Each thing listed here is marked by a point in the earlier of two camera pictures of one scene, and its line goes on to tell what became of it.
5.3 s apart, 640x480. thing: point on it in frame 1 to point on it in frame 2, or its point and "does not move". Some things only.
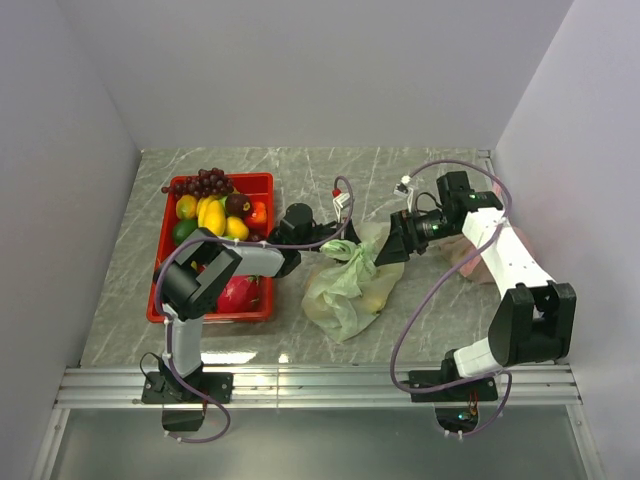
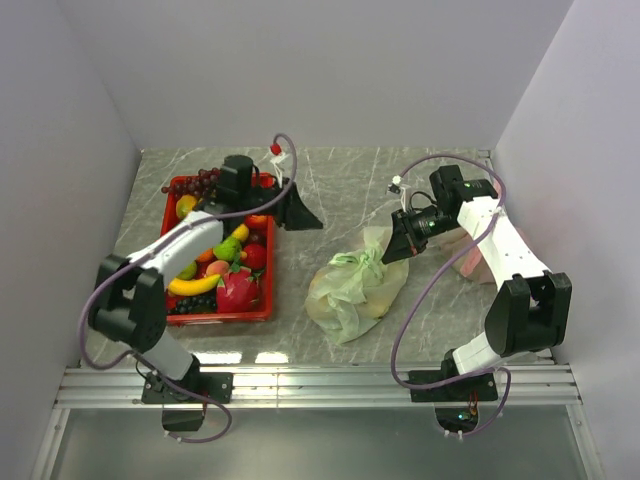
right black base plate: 482,390 does not move
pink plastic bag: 475,268 does not move
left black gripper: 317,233 to 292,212
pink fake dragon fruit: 243,294 does not move
